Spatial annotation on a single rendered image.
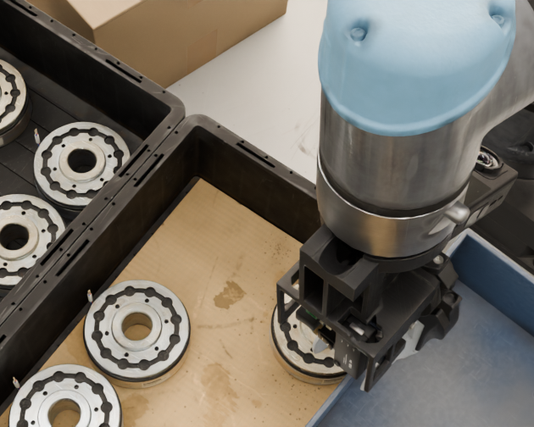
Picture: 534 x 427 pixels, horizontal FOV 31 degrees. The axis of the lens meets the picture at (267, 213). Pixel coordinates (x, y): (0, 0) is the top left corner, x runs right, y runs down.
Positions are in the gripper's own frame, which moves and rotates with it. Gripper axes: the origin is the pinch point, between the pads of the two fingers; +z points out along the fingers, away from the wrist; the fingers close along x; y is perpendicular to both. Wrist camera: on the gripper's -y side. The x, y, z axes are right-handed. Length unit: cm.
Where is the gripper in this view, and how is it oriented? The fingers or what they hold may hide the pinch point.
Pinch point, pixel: (384, 334)
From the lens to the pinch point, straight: 69.5
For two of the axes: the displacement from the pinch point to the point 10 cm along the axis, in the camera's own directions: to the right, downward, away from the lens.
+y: -6.6, 6.5, -3.8
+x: 7.5, 5.5, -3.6
